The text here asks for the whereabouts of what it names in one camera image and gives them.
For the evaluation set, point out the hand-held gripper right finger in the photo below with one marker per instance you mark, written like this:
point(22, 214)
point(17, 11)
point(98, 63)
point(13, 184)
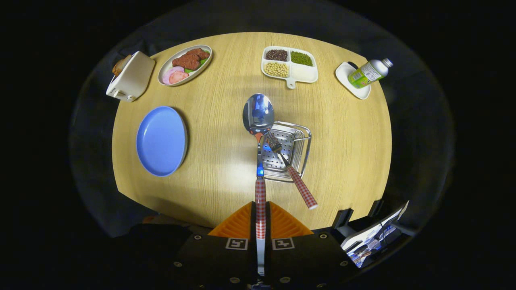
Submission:
point(310, 262)

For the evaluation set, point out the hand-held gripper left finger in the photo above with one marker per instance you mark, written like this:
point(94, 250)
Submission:
point(213, 262)

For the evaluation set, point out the black table clamp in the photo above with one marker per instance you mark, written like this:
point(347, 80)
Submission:
point(376, 208)
point(342, 218)

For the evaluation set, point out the blue plate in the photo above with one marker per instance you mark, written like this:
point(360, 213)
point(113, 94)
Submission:
point(161, 141)

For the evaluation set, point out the small white saucer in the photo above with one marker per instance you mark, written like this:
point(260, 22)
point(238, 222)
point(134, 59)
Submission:
point(344, 78)

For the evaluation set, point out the pink ham slice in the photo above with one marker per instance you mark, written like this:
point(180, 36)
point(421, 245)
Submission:
point(169, 73)
point(180, 77)

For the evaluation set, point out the white divided dish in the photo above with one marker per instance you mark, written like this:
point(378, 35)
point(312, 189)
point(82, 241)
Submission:
point(304, 73)

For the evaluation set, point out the pile of yellow beans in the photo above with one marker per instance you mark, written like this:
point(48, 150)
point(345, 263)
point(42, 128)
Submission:
point(276, 69)

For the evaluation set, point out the green label metal bottle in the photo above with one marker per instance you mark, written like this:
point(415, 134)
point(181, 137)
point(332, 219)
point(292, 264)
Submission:
point(369, 72)

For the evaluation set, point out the white oval plate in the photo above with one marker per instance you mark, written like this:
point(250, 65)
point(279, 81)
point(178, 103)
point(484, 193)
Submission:
point(165, 68)

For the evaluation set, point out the green lettuce leaf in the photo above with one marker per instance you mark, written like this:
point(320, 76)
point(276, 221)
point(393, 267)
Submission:
point(202, 61)

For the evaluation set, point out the white toaster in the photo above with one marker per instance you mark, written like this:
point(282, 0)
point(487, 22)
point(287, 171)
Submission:
point(135, 76)

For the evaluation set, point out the pile of green beans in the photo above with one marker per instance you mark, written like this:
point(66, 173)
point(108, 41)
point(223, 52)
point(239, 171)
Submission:
point(301, 59)

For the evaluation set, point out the brown steak piece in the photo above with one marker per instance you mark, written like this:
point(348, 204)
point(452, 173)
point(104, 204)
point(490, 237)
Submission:
point(189, 59)

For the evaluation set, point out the pile of brown beans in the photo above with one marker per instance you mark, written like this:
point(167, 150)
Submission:
point(276, 54)

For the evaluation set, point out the toast bread slice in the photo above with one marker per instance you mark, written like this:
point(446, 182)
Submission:
point(119, 67)
point(125, 59)

